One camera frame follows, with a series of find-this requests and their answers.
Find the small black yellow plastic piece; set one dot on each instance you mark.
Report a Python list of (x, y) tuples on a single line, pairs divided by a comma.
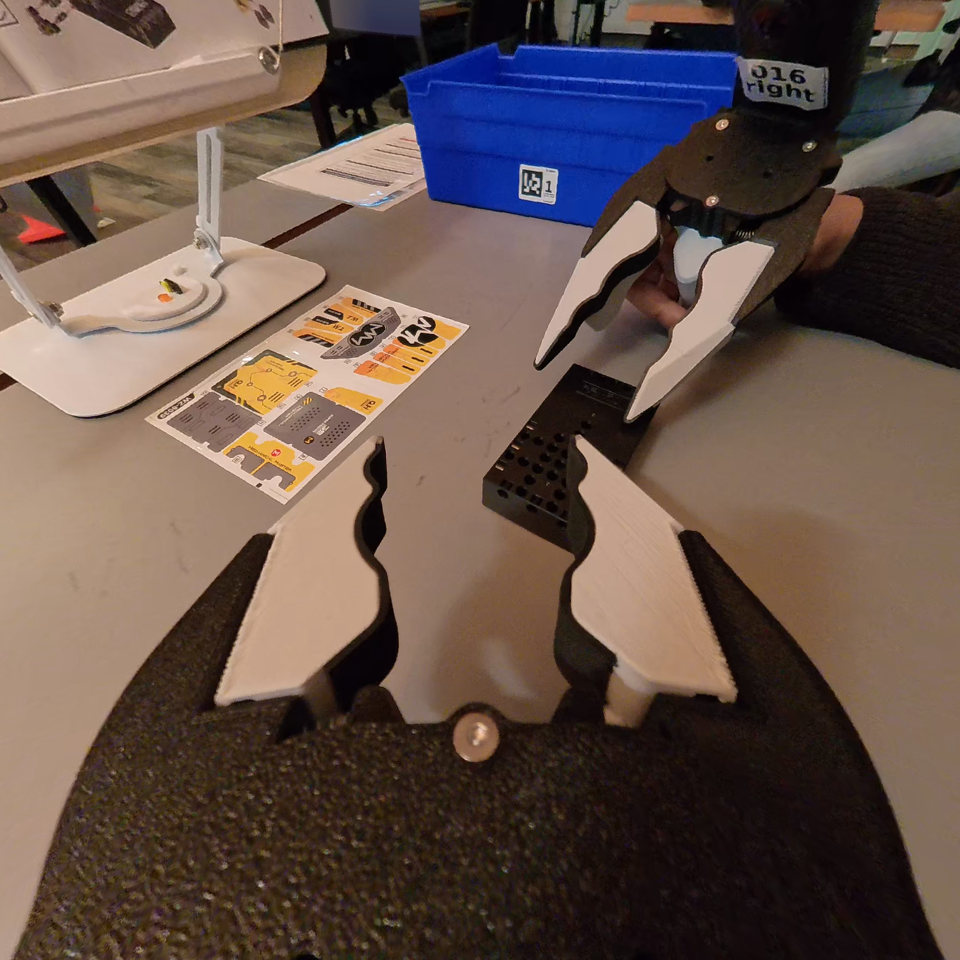
[(170, 286)]

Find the white book stand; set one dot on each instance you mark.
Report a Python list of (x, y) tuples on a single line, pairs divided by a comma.
[(247, 292)]

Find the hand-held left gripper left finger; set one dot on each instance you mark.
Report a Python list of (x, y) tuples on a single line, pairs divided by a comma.
[(307, 592)]

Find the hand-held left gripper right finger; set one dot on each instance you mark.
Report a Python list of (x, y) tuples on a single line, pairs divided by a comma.
[(645, 592)]

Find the wooden desk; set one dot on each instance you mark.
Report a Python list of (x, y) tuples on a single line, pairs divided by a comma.
[(915, 15)]

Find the yellow and grey sticker sheet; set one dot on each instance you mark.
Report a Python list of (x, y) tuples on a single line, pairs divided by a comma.
[(262, 390)]

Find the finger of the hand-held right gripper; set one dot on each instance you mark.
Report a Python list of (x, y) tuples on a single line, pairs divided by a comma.
[(712, 315), (600, 277)]

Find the printed paper sheet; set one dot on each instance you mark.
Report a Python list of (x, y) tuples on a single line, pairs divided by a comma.
[(360, 165)]

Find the black perforated battery box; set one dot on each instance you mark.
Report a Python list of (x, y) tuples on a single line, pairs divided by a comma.
[(540, 465)]

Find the person's right hand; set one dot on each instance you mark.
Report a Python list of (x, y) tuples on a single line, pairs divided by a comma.
[(656, 296)]

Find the building instruction booklet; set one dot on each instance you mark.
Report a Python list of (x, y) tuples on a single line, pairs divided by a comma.
[(187, 52)]

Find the red floor marker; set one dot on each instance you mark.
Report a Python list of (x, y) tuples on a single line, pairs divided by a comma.
[(41, 227)]

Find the blue plastic bin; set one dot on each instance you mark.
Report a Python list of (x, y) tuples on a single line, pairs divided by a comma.
[(487, 127)]

